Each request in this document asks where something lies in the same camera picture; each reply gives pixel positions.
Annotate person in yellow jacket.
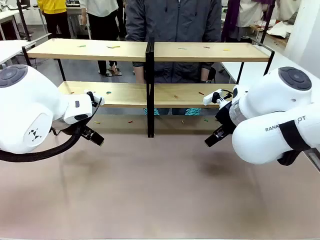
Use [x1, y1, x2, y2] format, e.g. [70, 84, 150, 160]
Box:
[36, 0, 72, 40]

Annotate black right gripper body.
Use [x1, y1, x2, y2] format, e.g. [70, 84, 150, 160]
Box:
[215, 101, 237, 133]

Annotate person with purple scarf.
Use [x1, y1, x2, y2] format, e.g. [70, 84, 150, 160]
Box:
[221, 0, 276, 43]

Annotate wooden shelf unit black frame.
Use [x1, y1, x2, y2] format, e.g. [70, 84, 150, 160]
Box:
[21, 37, 152, 138]
[149, 37, 276, 138]

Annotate black metal pole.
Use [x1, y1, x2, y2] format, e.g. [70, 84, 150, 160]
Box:
[259, 0, 276, 45]
[16, 0, 32, 42]

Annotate person's left forearm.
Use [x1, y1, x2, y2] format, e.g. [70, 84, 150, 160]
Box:
[199, 27, 223, 73]

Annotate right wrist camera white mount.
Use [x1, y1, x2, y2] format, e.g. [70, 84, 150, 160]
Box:
[202, 88, 235, 109]

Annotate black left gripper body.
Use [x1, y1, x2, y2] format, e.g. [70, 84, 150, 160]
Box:
[79, 126, 97, 140]

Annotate black braided cable sleeve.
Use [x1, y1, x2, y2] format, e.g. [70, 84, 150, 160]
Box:
[0, 96, 103, 163]

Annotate white table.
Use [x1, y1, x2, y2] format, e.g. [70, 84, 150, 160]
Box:
[0, 39, 36, 65]
[221, 52, 302, 85]

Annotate person's right forearm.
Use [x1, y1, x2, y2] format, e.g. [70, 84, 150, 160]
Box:
[125, 27, 147, 83]

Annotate person in grey jacket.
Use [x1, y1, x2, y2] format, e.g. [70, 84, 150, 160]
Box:
[124, 0, 223, 116]

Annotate aluminium frame rail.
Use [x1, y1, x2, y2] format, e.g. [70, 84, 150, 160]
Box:
[305, 147, 320, 173]

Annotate person white top black trousers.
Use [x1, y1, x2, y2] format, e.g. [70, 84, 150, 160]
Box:
[79, 0, 126, 76]

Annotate black strap on arm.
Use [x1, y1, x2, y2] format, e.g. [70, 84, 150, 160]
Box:
[279, 119, 311, 151]

